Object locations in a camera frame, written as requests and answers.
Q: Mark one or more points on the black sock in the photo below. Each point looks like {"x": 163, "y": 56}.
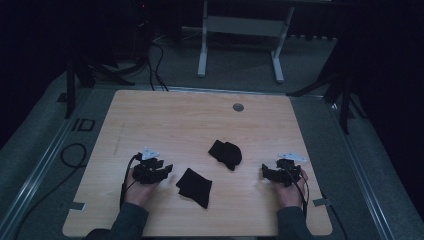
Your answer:
{"x": 227, "y": 154}
{"x": 195, "y": 187}

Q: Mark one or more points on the person's left hand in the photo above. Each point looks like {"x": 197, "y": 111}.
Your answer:
{"x": 138, "y": 191}

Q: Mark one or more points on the black tripod stand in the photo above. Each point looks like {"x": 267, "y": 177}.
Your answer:
{"x": 345, "y": 100}
{"x": 70, "y": 86}

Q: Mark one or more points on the white desk frame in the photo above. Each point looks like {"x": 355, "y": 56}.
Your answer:
{"x": 245, "y": 26}

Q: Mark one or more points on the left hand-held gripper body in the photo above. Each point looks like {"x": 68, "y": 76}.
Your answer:
{"x": 148, "y": 164}

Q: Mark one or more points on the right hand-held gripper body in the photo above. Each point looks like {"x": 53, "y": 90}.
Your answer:
{"x": 289, "y": 166}

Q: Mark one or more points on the grey table grommet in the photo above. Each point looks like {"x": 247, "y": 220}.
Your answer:
{"x": 238, "y": 107}

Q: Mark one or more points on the person's right hand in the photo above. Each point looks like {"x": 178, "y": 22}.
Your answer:
{"x": 289, "y": 195}

